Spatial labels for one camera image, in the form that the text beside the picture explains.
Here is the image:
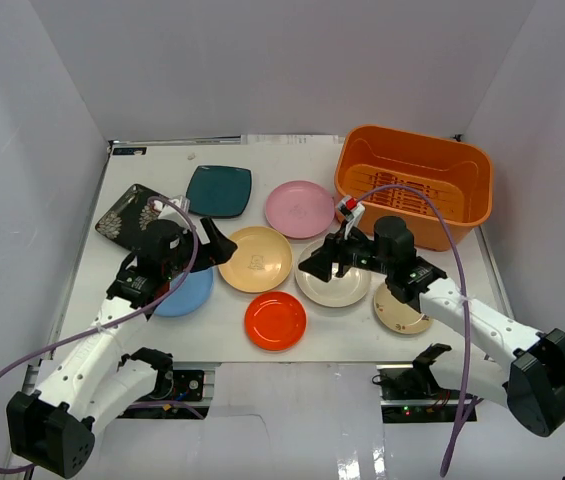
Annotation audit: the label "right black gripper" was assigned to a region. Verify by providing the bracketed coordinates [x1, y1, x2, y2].
[298, 220, 393, 283]

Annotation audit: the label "cream white round plate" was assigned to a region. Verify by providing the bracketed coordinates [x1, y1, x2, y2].
[294, 240, 371, 308]

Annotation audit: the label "yellow round plate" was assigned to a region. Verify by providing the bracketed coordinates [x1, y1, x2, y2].
[219, 226, 293, 293]

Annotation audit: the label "blue round plate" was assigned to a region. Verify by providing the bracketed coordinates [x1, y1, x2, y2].
[155, 269, 214, 318]

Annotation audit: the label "teal square plate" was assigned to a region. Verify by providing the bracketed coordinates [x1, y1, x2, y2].
[186, 165, 252, 219]

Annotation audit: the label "pink round plate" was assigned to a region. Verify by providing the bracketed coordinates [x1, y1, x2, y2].
[264, 180, 335, 239]

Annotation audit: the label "orange round plate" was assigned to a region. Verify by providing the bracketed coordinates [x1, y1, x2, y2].
[244, 291, 307, 352]

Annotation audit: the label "beige floral small plate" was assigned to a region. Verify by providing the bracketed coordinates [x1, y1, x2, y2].
[373, 283, 434, 335]

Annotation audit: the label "black floral square plate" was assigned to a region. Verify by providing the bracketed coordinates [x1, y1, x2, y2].
[95, 184, 178, 252]

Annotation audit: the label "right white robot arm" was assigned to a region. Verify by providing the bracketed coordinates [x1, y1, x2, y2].
[298, 216, 565, 437]

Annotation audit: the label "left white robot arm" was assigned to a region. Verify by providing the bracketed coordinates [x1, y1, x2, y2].
[6, 218, 237, 479]

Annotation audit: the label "orange plastic bin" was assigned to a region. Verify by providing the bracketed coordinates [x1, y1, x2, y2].
[334, 125, 494, 251]

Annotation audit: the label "papers at table back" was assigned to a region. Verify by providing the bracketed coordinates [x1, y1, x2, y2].
[109, 134, 344, 147]

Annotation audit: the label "black label sticker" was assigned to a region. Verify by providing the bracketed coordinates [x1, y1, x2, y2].
[111, 146, 147, 156]

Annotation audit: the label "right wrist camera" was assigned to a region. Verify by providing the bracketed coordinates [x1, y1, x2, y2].
[336, 195, 365, 239]

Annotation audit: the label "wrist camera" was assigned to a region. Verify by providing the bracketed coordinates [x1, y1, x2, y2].
[336, 195, 365, 239]
[151, 195, 190, 223]

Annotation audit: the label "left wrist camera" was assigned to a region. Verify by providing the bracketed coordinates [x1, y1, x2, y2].
[151, 195, 190, 223]

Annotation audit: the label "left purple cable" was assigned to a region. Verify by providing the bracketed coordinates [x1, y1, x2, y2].
[0, 195, 201, 475]

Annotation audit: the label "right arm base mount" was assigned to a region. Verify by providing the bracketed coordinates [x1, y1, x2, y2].
[371, 343, 459, 424]

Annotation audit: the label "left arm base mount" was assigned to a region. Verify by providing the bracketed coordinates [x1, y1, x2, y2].
[120, 369, 210, 420]

